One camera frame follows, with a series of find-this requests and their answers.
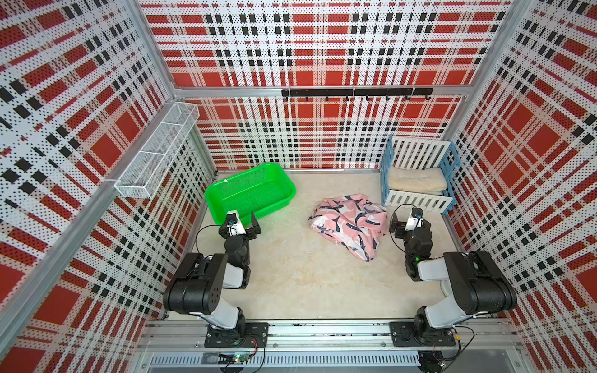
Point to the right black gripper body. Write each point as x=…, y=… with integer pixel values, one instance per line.
x=400, y=231

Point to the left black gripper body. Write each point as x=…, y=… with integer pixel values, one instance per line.
x=249, y=234

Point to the pink shark print shorts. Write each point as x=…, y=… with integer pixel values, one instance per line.
x=351, y=221

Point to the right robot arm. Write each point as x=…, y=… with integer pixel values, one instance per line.
x=472, y=283

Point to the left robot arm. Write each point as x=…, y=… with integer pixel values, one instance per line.
x=197, y=285

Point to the green plastic basket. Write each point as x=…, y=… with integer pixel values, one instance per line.
x=257, y=192

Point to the beige folded towel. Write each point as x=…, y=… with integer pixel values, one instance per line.
x=425, y=181

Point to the blue white slatted crate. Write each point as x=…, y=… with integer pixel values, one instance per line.
x=418, y=153

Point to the green circuit board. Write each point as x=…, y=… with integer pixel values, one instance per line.
x=233, y=359

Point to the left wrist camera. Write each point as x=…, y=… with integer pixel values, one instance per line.
x=234, y=224

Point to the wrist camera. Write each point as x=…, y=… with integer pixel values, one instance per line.
x=234, y=224
x=415, y=219

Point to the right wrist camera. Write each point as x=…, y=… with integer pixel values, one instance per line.
x=415, y=219

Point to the white wire mesh shelf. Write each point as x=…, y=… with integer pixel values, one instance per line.
x=168, y=132

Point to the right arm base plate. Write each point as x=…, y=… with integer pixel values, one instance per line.
x=406, y=334

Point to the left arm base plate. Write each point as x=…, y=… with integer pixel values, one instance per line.
x=249, y=335

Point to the aluminium front rail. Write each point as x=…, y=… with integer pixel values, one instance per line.
x=332, y=335

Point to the black wall hook rail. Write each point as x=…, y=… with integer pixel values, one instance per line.
x=356, y=92

